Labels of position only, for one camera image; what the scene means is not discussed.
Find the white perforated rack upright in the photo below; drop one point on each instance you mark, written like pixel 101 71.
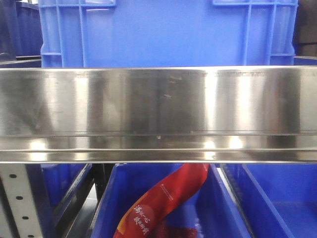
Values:
pixel 22 204

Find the blue left lower bin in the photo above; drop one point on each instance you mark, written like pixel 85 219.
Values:
pixel 67 187

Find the blue centre lower bin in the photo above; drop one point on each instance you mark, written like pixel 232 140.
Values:
pixel 210 213

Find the dark blue bin upper left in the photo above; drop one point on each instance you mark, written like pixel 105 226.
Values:
pixel 20 30

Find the red printed snack bag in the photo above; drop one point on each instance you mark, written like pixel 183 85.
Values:
pixel 160 200

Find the large blue plastic crate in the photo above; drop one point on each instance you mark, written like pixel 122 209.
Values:
pixel 167 33

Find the stainless steel shelf rail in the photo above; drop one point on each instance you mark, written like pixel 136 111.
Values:
pixel 227 114

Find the blue right lower bin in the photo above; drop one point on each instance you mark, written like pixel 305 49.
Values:
pixel 277 200

